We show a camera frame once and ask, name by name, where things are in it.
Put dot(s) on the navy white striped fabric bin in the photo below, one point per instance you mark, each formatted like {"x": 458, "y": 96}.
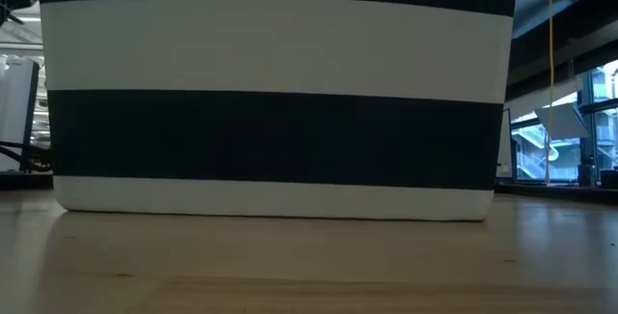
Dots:
{"x": 275, "y": 135}

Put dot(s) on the white cabinet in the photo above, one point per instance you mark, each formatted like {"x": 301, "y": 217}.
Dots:
{"x": 17, "y": 106}

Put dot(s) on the black aluminium frame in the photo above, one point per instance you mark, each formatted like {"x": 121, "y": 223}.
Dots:
{"x": 24, "y": 181}

